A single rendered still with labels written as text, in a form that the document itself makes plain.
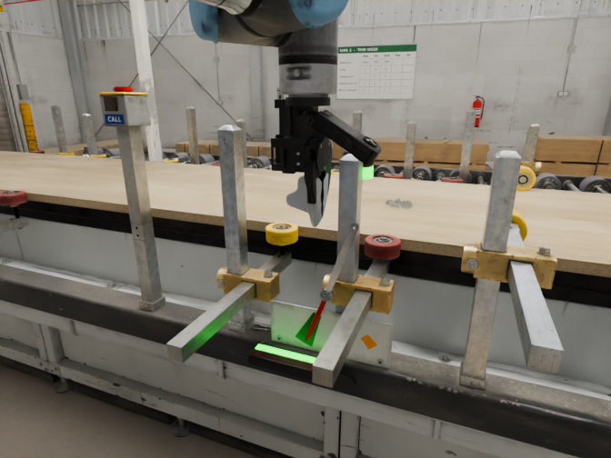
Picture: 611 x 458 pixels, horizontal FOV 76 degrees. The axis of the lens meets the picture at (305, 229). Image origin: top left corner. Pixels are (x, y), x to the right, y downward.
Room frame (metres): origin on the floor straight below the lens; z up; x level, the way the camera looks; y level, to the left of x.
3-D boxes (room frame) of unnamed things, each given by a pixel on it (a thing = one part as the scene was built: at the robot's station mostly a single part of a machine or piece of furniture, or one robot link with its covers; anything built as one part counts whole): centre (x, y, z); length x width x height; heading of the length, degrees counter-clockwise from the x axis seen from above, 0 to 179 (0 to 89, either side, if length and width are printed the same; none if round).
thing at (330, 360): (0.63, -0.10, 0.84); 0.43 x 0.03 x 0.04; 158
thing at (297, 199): (0.64, 0.00, 1.04); 0.06 x 0.03 x 0.09; 68
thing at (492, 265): (0.61, -0.34, 0.95); 0.14 x 0.06 x 0.05; 68
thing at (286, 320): (0.69, -0.05, 0.75); 0.26 x 0.01 x 0.10; 68
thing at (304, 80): (0.65, 0.00, 1.23); 0.10 x 0.09 x 0.05; 158
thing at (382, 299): (0.70, -0.10, 0.85); 0.14 x 0.06 x 0.05; 68
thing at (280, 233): (0.92, 0.06, 0.85); 0.08 x 0.08 x 0.11
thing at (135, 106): (0.89, 0.39, 1.18); 0.07 x 0.07 x 0.08; 68
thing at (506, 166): (0.61, -0.32, 0.89); 0.04 x 0.04 x 0.48; 68
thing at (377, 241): (0.83, -0.17, 0.85); 0.08 x 0.08 x 0.11
